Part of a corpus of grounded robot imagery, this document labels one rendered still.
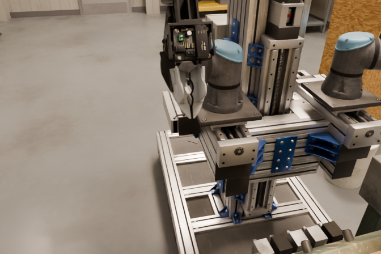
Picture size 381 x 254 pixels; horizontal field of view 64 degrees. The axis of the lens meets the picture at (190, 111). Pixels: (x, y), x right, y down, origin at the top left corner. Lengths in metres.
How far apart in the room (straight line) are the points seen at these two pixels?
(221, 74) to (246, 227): 1.01
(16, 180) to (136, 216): 1.00
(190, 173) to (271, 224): 0.60
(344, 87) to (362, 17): 1.40
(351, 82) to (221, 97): 0.51
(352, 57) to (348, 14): 1.46
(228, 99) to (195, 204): 0.95
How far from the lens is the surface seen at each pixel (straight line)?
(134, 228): 2.06
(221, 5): 6.89
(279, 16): 1.16
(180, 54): 0.48
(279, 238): 1.06
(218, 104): 1.06
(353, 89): 1.30
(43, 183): 2.53
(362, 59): 1.26
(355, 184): 2.52
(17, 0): 7.82
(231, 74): 1.03
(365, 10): 2.62
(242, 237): 1.75
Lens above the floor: 1.59
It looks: 30 degrees down
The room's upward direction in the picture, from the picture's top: straight up
